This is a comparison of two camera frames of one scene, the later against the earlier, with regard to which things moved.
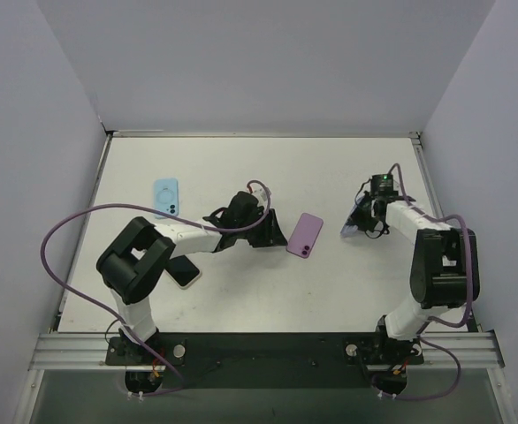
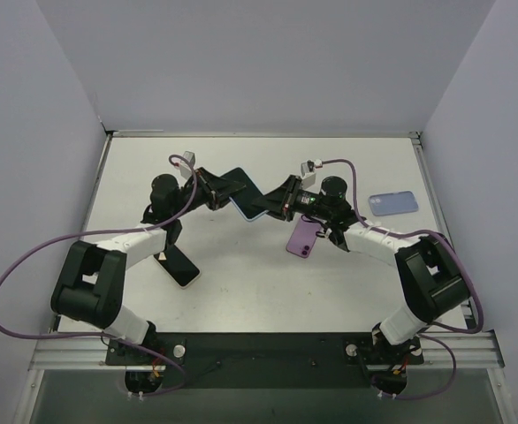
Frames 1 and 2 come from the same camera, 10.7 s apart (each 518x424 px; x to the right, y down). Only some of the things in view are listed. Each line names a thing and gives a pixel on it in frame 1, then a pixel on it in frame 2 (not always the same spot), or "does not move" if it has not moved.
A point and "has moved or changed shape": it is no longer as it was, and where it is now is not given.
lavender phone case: (352, 230) has moved or changed shape
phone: (165, 196) has moved or changed shape
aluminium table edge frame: (110, 135) does not move
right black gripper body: (364, 215) -> (289, 200)
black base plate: (269, 360) does not move
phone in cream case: (183, 271) does not move
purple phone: (303, 238) does not move
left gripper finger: (269, 232) -> (222, 187)
